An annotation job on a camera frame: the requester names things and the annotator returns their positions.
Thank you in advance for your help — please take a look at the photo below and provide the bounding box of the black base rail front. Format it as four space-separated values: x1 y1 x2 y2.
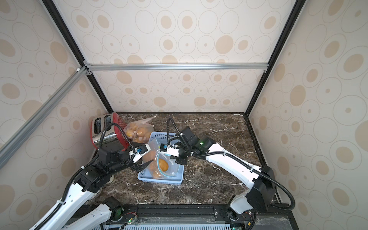
90 204 298 230

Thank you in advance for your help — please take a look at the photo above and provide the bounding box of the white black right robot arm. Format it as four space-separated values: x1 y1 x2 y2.
166 117 296 219

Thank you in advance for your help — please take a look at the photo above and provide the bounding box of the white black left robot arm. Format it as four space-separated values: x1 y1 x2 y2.
31 123 152 230

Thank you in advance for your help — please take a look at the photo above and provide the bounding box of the light blue plastic basket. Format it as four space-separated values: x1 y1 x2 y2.
138 132 184 185

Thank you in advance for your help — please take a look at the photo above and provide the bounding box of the clear zipper bag blue strip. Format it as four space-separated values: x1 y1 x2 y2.
143 139 179 180

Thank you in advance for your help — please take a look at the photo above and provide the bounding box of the clear zipper bag pink strip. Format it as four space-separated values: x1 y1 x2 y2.
125 127 154 144
123 117 154 132

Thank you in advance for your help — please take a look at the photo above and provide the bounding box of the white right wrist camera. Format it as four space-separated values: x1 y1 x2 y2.
160 142 182 157

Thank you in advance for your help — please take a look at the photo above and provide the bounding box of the silver aluminium rail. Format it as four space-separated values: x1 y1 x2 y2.
1 67 87 168
87 63 268 71

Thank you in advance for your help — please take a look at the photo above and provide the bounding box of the red and chrome toaster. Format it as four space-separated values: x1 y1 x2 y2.
90 112 129 152

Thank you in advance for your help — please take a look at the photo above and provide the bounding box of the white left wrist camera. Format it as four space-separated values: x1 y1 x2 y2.
129 144 151 163

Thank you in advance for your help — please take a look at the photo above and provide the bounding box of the silver aluminium rail back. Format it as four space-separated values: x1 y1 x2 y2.
87 63 268 71

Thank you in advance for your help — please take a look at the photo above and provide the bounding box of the silver aluminium rail left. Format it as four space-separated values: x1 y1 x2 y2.
1 67 87 168

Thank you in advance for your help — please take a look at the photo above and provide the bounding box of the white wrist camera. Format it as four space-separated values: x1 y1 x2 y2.
160 142 182 157
129 144 151 163

